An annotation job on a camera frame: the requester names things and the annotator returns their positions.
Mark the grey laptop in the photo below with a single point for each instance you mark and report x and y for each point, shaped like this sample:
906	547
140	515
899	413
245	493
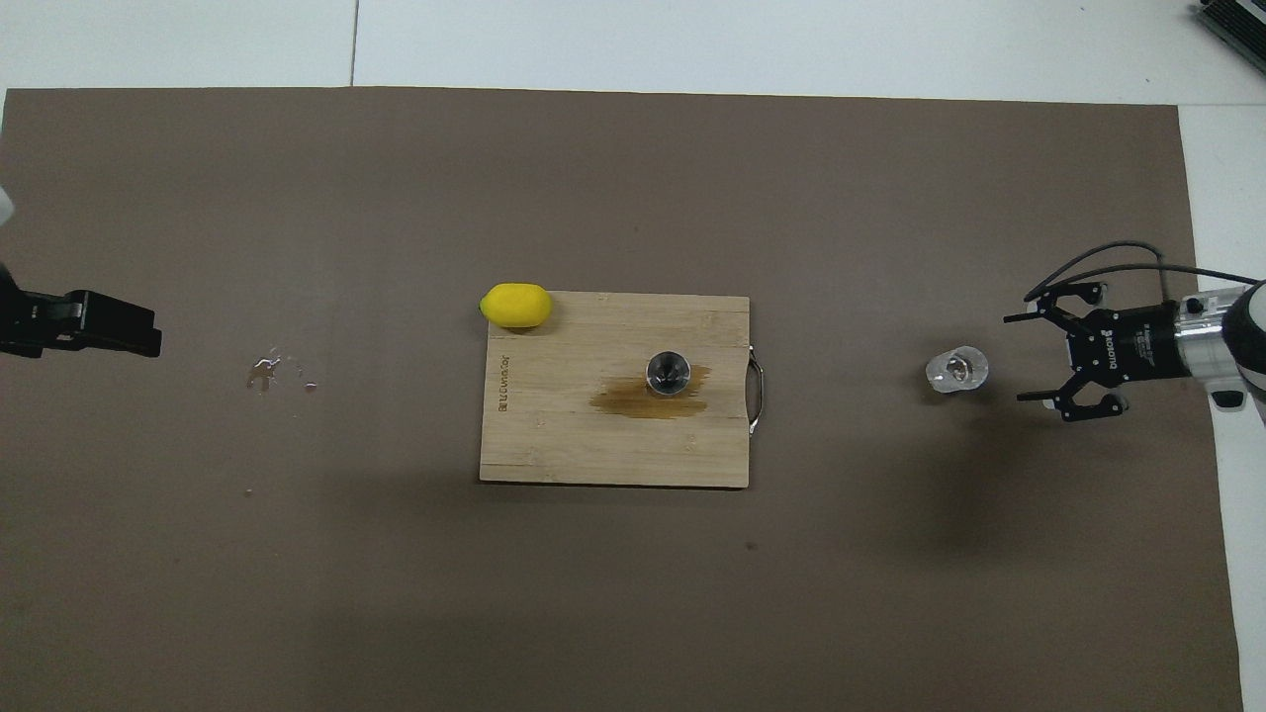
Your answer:
1241	25

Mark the yellow lemon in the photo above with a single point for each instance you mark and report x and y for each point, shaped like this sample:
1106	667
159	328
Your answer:
514	306

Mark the small clear glass cup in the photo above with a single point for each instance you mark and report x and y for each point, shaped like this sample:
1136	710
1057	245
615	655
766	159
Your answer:
957	369

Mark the steel cocktail jigger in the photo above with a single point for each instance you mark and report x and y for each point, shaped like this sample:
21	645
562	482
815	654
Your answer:
668	373

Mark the brown table mat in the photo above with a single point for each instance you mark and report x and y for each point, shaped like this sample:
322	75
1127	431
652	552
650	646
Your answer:
633	593

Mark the wooden cutting board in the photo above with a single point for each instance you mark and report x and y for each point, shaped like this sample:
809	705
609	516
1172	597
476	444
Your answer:
554	435

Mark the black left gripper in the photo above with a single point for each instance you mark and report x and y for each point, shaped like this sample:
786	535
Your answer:
30	321

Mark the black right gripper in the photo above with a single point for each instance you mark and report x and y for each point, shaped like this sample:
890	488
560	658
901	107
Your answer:
1132	344

